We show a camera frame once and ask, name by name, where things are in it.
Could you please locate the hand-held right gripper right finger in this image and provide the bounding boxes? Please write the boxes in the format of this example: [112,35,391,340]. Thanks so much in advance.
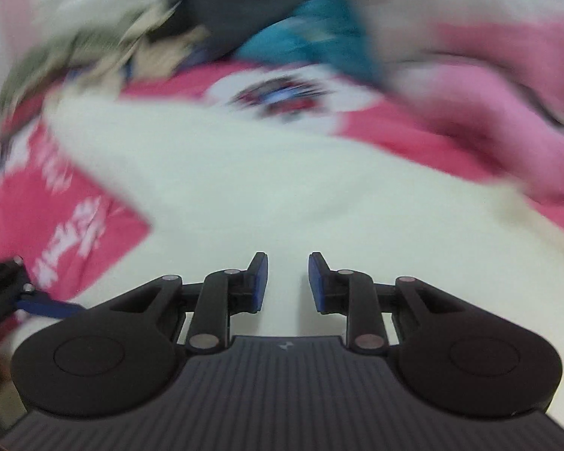
[308,251,466,353]

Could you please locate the pink floral fleece blanket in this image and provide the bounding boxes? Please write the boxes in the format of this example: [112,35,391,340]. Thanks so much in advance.
[0,59,564,339]

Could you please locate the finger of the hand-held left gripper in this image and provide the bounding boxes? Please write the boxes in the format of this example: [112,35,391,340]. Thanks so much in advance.
[16,289,85,319]

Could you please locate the cream knit sweater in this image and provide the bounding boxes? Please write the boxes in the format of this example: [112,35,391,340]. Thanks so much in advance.
[44,89,564,339]

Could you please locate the dark cloth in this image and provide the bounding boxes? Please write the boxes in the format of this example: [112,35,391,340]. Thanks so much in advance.
[164,0,302,57]

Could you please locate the blue printed quilt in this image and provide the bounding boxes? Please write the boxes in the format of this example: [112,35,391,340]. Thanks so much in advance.
[235,0,386,90]

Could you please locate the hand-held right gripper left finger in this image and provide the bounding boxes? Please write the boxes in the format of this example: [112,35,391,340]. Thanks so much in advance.
[108,251,268,353]

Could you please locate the pink printed quilt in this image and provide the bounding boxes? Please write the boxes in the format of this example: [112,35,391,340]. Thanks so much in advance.
[381,9,564,207]

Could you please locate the camouflage patterned cloth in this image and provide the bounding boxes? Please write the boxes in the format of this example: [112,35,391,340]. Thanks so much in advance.
[0,19,217,118]

